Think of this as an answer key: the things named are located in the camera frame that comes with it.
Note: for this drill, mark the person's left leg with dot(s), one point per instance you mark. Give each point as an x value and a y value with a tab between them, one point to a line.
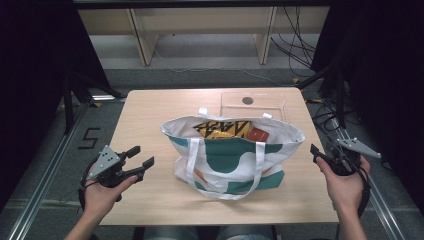
166	234

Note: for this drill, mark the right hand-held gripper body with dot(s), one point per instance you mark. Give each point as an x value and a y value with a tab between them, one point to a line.
356	146

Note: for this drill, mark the person's leg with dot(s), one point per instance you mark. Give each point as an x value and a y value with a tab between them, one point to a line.
166	234
246	234

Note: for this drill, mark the person's left hand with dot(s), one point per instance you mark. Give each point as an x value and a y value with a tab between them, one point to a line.
100	200

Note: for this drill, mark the yellow and black chip bag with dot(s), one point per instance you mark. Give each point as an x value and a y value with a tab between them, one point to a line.
230	128

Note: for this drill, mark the clear acrylic tray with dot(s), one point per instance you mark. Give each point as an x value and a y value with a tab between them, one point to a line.
266	106

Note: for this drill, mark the black curtain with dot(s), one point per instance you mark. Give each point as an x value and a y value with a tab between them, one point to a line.
390	66
30	66

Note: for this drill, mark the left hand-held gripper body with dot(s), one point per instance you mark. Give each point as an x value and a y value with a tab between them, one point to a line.
104	161

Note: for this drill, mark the person's right leg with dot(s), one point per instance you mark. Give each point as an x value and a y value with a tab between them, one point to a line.
246	234

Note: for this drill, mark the white and green tote bag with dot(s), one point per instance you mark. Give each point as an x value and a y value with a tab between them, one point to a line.
226	160

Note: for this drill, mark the black metal stand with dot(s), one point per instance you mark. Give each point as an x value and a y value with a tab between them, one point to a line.
339	100
68	103

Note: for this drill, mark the dark round disc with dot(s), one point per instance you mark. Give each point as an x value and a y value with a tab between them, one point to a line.
247	100

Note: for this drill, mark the person's right hand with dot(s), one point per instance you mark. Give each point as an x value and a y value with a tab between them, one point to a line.
346	193

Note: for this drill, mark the reddish brown box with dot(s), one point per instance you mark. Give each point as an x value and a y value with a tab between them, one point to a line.
258	135

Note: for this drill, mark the silver metal floor rail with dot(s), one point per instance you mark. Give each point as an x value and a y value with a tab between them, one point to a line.
383	206
40	190

